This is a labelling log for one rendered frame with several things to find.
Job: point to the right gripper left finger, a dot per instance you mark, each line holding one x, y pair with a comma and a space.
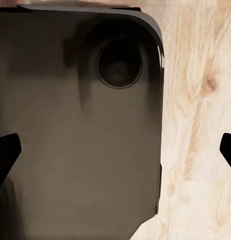
10, 149

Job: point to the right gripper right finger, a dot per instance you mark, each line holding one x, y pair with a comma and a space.
225, 147

